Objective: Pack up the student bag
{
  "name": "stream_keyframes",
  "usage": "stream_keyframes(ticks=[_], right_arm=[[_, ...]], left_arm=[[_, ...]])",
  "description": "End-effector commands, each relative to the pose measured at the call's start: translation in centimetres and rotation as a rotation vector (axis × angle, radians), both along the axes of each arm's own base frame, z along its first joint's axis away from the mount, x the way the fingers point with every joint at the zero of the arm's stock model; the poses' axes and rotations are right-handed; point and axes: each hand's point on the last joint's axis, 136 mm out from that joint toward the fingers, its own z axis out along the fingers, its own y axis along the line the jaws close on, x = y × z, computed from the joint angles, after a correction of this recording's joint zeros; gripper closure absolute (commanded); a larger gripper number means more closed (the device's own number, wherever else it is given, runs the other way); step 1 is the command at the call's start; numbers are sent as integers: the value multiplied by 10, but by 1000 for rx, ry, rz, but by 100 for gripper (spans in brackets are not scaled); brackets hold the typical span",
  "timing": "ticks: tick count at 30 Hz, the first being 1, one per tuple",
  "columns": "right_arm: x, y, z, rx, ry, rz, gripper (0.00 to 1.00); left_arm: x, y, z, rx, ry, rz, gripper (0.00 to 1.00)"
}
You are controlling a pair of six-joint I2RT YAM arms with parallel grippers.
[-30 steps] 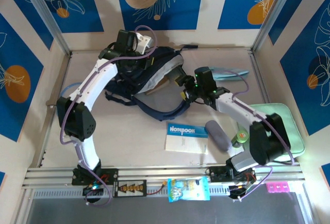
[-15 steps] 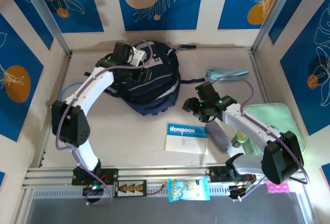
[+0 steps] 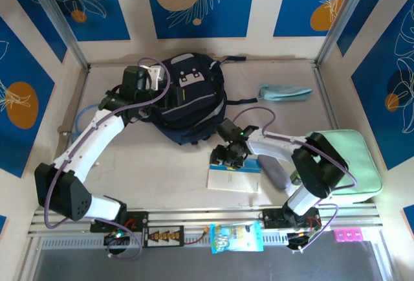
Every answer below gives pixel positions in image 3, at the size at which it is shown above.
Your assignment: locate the white blue notebook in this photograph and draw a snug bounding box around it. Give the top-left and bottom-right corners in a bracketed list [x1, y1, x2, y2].
[206, 161, 262, 194]

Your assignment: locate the navy blue backpack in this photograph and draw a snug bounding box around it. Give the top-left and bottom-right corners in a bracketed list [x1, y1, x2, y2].
[137, 52, 259, 146]

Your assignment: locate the grey glasses case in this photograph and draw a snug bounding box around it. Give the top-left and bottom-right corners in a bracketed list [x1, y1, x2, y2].
[257, 156, 291, 191]

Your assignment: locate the light teal pencil pouch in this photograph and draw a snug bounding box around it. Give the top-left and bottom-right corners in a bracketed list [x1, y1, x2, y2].
[256, 83, 314, 102]

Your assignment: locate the blue snack packet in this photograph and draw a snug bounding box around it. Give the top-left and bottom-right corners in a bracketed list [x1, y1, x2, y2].
[210, 221, 265, 255]

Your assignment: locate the black power distribution board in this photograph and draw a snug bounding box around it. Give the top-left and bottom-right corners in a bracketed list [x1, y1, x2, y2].
[142, 225, 185, 248]

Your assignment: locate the mint green zip case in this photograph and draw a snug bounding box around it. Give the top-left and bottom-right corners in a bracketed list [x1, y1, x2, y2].
[305, 129, 384, 203]

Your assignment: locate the pink pill box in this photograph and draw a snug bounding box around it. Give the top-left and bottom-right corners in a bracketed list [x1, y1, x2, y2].
[334, 227, 363, 242]

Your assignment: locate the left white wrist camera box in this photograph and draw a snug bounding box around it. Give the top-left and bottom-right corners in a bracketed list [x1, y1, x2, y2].
[138, 65, 163, 91]

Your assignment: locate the light blue cable loop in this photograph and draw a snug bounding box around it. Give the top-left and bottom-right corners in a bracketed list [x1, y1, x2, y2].
[72, 104, 101, 139]

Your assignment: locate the aluminium frame rail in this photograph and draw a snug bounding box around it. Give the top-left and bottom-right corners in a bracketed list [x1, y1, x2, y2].
[27, 208, 389, 251]

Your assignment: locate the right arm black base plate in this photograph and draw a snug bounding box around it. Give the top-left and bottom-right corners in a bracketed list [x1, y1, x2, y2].
[261, 208, 323, 230]

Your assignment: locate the blue floral wall poster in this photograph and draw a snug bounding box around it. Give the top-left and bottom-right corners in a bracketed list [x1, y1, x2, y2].
[41, 0, 131, 42]
[144, 0, 257, 39]
[273, 0, 360, 38]
[351, 0, 414, 170]
[336, 0, 414, 57]
[0, 17, 56, 178]
[0, 0, 68, 64]

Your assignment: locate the red wire yellow connector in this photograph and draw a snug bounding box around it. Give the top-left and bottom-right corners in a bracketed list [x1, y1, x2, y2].
[184, 227, 211, 246]

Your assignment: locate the aluminium frame post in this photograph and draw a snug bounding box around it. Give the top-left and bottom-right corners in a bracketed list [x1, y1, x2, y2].
[24, 0, 90, 68]
[315, 0, 373, 65]

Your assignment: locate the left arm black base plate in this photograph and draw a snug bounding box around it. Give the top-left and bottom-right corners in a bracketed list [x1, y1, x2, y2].
[89, 211, 149, 233]

